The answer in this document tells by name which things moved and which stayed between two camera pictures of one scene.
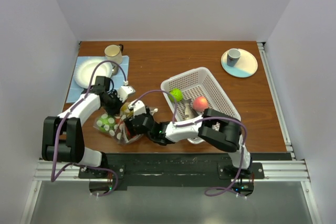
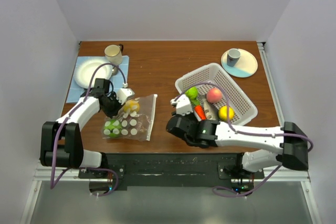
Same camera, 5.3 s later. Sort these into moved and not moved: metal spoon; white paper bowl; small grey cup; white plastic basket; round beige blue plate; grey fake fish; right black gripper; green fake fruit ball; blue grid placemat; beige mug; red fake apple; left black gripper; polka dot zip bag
Moved: grey fake fish; red fake apple; white plastic basket; right black gripper; polka dot zip bag; green fake fruit ball
Not moved: white paper bowl; round beige blue plate; metal spoon; left black gripper; small grey cup; beige mug; blue grid placemat
